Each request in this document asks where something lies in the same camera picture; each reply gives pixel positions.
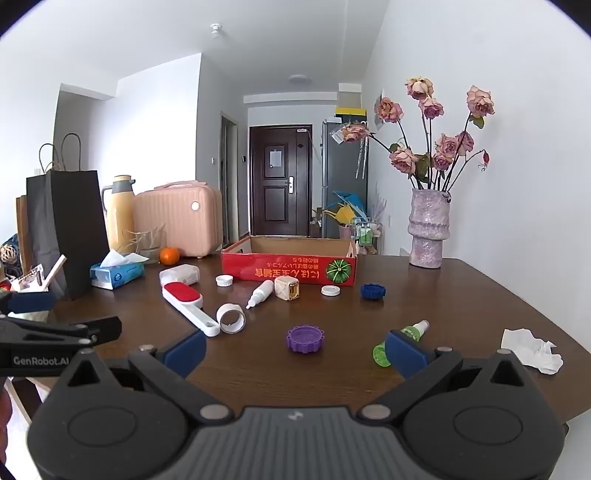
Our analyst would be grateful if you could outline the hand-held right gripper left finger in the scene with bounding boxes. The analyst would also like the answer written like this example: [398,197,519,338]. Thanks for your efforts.
[54,330,236,425]

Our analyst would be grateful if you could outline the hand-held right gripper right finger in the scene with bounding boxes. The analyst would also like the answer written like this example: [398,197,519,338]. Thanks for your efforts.
[358,330,539,425]

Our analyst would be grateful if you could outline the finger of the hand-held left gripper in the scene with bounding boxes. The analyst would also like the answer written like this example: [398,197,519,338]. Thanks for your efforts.
[0,315,123,346]
[0,291,57,317]

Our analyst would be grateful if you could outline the green spray bottle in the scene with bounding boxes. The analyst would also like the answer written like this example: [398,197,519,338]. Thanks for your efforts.
[372,320,430,367]

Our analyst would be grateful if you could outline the red and white lint brush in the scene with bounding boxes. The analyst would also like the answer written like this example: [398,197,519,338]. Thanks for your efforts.
[161,281,221,339]

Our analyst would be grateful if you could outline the purple bottle cap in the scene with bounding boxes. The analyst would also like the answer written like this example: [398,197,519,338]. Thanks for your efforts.
[285,325,322,354]

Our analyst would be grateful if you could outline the white cube charger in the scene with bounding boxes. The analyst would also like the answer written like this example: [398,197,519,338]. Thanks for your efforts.
[274,276,301,302]

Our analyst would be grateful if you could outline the red cardboard box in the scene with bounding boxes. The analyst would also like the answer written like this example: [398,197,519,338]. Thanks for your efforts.
[221,235,358,287]

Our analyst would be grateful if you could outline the white desk container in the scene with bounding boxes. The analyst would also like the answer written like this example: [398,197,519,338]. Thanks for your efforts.
[7,255,66,324]

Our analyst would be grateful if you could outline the white tape roll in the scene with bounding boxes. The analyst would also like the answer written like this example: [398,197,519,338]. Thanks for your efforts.
[216,303,247,334]

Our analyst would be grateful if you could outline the blue tissue box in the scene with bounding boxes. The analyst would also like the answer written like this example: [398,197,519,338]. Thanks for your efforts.
[89,249,149,291]

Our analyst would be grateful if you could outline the brown paper bag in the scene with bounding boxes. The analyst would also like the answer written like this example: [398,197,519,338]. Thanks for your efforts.
[15,143,56,278]

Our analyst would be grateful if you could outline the black paper bag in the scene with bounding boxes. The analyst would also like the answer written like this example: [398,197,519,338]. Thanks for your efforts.
[26,133,110,301]

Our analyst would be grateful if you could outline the white dropper bottle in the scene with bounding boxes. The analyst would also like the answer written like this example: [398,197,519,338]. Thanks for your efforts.
[245,280,275,310]

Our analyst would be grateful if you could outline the clear glass vase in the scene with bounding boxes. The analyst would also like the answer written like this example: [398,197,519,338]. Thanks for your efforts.
[122,224,167,265]

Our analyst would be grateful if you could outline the crumpled white tissue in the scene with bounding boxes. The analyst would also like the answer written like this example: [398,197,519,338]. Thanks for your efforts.
[501,328,564,374]

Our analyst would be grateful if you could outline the yellow thermos jug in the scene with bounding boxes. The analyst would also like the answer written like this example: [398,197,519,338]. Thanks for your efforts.
[100,175,137,254]

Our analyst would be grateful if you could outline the metal storage cart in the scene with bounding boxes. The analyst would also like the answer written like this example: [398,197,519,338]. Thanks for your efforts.
[352,219,385,256]

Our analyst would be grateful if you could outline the purple ceramic vase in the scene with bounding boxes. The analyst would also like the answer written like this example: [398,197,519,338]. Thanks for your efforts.
[406,187,452,268]

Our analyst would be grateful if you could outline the pink suitcase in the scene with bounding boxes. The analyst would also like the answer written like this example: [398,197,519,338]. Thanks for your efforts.
[134,182,223,258]

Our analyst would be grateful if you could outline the purple dried flowers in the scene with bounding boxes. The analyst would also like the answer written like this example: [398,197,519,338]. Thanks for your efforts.
[374,182,391,227]

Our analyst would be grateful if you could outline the yellow dustpan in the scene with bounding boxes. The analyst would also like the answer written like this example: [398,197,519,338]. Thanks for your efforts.
[323,207,358,227]

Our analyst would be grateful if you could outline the blue dustpan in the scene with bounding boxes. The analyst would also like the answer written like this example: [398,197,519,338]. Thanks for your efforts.
[333,190,370,220]

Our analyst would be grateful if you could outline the dark wooden door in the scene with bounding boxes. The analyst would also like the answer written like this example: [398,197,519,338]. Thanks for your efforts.
[249,124,314,238]

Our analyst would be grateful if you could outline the grey refrigerator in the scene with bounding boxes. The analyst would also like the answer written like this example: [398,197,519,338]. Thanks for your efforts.
[322,119,369,238]

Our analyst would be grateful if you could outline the dried pink roses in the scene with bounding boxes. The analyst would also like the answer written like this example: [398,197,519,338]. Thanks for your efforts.
[341,76,496,192]

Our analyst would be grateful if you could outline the folded clear umbrella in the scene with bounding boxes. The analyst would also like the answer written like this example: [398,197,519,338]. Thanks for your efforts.
[355,136,370,181]

